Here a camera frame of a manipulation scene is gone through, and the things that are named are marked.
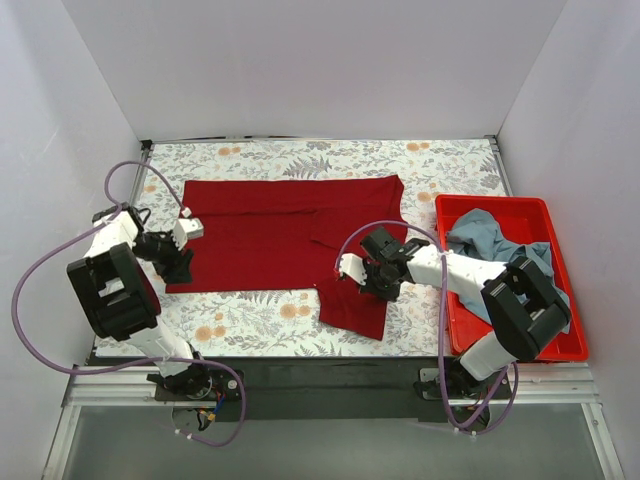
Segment red t-shirt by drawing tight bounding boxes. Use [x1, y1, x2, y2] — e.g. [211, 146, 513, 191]
[166, 176, 407, 340]

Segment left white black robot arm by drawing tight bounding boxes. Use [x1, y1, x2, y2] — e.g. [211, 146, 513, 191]
[66, 204, 208, 389]

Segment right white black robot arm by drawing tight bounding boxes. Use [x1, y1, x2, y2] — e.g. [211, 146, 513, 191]
[338, 227, 571, 387]

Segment floral patterned table mat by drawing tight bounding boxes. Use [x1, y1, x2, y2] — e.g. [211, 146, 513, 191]
[118, 139, 507, 360]

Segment grey-blue t-shirt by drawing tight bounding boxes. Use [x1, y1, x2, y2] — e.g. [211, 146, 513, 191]
[447, 209, 571, 307]

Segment red plastic bin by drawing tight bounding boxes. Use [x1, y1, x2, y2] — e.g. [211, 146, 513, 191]
[435, 195, 588, 363]

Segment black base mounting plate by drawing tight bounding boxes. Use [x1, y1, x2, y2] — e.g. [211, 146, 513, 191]
[153, 355, 513, 434]

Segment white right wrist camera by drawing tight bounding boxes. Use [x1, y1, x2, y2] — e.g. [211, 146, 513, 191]
[338, 253, 367, 286]

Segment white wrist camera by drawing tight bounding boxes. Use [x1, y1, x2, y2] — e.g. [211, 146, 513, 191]
[338, 253, 367, 286]
[171, 218, 204, 251]

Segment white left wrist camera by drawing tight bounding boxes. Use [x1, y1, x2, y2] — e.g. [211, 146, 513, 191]
[171, 218, 204, 251]

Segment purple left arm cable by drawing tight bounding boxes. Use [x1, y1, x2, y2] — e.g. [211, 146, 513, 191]
[10, 159, 247, 448]

